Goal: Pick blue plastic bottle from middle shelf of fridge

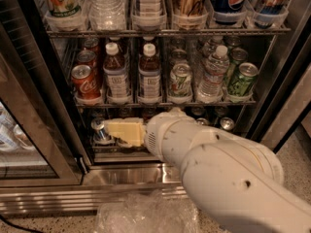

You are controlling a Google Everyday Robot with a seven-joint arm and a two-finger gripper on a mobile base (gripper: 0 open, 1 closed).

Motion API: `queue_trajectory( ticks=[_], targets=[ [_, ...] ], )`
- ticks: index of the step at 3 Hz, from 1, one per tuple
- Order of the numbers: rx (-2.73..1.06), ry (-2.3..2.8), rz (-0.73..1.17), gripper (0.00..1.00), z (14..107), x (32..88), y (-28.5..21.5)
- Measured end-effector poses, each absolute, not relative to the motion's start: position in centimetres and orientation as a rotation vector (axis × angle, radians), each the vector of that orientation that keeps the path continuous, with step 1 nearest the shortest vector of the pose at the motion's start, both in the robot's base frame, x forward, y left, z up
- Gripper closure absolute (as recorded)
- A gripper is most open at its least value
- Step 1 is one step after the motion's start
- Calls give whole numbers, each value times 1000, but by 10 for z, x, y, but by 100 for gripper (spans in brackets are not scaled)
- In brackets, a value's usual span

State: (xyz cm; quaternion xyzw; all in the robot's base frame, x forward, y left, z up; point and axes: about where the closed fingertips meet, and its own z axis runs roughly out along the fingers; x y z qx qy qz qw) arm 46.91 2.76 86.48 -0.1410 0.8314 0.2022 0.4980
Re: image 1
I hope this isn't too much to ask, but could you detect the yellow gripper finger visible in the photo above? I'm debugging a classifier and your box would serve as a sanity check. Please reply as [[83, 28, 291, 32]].
[[104, 117, 145, 147]]

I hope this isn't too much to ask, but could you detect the tea bottle with white cap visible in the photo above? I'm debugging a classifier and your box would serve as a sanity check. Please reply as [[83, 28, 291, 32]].
[[138, 44, 161, 99]]

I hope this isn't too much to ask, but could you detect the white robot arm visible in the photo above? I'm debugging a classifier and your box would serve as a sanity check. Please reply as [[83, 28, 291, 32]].
[[104, 108, 311, 233]]

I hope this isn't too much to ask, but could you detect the left tea bottle white cap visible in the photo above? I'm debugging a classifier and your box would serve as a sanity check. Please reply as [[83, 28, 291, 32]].
[[103, 42, 130, 99]]

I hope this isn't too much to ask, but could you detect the steel fridge base grille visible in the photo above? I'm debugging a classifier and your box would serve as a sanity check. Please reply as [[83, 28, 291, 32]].
[[0, 163, 186, 215]]

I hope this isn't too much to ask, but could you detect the dark blue can bottom shelf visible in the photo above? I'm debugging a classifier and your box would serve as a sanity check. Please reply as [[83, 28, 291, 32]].
[[196, 117, 210, 126]]

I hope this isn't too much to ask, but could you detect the clear water bottle middle shelf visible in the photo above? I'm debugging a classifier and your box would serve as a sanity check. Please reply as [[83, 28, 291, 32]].
[[196, 45, 229, 103]]

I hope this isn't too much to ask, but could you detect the steel fridge door left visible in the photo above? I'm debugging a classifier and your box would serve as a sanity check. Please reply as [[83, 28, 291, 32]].
[[0, 31, 82, 188]]

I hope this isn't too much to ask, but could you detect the green can bottom shelf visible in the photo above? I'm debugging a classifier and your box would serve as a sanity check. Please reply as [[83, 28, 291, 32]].
[[220, 116, 235, 131]]

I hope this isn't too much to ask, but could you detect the large clear water bottle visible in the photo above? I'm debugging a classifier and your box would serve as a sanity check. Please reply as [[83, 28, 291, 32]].
[[88, 0, 126, 31]]

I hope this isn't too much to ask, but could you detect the blue can bottom left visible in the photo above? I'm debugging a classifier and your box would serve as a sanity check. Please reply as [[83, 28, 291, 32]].
[[91, 117, 113, 145]]

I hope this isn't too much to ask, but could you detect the front red cola can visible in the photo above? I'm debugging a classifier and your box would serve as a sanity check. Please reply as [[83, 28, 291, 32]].
[[71, 64, 100, 100]]

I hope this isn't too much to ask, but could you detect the red cola can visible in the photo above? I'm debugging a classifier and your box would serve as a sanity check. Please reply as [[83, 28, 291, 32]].
[[71, 64, 100, 100], [76, 50, 97, 72], [83, 38, 100, 54]]

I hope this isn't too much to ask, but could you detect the front white-green soda can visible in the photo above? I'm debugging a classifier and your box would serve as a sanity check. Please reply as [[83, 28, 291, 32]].
[[169, 63, 191, 97]]

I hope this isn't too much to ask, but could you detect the clear plastic wrap bundle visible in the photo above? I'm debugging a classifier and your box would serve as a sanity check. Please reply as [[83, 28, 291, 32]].
[[93, 191, 201, 233]]

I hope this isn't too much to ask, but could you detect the rear red cola can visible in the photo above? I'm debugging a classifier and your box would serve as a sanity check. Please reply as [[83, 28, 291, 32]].
[[83, 38, 100, 54]]

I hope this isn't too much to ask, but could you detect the front green soda can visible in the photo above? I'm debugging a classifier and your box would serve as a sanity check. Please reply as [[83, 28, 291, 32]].
[[227, 62, 259, 97]]

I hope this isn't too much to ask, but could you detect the green soda can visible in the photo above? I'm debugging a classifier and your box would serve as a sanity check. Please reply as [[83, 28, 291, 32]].
[[227, 62, 259, 97], [225, 48, 248, 83]]

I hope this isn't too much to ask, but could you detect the middle wire shelf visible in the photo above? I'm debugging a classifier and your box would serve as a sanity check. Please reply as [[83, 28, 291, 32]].
[[76, 99, 257, 108]]

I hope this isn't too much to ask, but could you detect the wire shelf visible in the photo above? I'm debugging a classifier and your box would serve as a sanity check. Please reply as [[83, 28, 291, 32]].
[[76, 99, 257, 108], [47, 24, 291, 38]]

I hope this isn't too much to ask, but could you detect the upper wire shelf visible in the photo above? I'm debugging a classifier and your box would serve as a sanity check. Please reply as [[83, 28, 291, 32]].
[[47, 24, 291, 38]]

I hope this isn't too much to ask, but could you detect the black cable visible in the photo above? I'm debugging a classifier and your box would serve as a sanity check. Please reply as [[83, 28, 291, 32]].
[[0, 215, 43, 233]]

